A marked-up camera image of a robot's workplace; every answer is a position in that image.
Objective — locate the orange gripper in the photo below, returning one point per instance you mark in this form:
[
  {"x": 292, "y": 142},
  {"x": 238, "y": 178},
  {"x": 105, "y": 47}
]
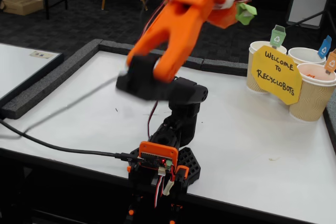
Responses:
[{"x": 225, "y": 17}]

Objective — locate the green paper ball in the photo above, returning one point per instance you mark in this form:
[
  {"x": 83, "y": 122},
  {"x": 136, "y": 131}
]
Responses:
[{"x": 245, "y": 14}]

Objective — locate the orange paper ball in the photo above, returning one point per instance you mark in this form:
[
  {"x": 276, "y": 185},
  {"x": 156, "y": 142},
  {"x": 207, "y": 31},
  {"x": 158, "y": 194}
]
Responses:
[{"x": 311, "y": 76}]

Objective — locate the black robot base with clamp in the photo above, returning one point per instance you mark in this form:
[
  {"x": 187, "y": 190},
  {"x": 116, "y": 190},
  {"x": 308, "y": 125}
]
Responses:
[{"x": 189, "y": 161}]

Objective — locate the orange and black robot arm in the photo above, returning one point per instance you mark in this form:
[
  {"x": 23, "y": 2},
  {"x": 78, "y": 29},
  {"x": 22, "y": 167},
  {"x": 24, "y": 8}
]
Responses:
[{"x": 170, "y": 37}]

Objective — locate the green recycling bin label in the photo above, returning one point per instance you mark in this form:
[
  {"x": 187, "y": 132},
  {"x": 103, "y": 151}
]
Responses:
[{"x": 277, "y": 37}]

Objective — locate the short dark grey foam strip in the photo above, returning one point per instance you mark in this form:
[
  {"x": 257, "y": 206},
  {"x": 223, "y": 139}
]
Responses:
[{"x": 223, "y": 67}]

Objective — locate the paper cup with green label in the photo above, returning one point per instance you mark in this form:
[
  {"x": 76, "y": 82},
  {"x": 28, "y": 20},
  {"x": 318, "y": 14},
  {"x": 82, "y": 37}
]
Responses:
[{"x": 252, "y": 82}]

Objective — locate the yellow handwritten welcome sign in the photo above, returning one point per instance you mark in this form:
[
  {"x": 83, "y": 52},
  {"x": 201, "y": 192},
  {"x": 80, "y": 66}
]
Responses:
[{"x": 275, "y": 77}]

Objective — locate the paper cup with blue label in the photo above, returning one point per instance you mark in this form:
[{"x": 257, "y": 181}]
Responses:
[{"x": 304, "y": 54}]

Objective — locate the blue recycling bin label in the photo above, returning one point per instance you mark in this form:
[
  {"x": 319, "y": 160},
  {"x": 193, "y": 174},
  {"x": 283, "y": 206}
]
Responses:
[{"x": 325, "y": 48}]

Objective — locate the orange recycling bin label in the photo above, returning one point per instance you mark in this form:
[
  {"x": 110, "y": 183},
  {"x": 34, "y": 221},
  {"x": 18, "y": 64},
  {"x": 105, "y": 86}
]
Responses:
[{"x": 331, "y": 62}]

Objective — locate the paper cup with orange label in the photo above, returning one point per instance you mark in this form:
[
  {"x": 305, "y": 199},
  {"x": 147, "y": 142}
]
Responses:
[{"x": 312, "y": 100}]

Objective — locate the orange controller board housing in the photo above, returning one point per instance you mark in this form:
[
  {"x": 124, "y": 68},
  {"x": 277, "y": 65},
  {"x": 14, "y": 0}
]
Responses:
[{"x": 157, "y": 146}]

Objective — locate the white tape label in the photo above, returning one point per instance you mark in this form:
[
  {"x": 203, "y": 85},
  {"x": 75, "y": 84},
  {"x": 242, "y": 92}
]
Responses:
[{"x": 40, "y": 54}]

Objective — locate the long dark grey foam strip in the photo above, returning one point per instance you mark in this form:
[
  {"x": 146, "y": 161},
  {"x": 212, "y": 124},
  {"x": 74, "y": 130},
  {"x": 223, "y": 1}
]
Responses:
[{"x": 39, "y": 89}]

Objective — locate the cardboard box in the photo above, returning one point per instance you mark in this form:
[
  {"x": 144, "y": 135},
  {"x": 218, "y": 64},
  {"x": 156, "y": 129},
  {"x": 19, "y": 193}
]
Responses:
[{"x": 22, "y": 5}]

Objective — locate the black framed whiteboard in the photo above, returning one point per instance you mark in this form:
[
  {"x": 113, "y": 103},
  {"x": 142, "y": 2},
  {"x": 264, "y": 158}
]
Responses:
[{"x": 18, "y": 69}]

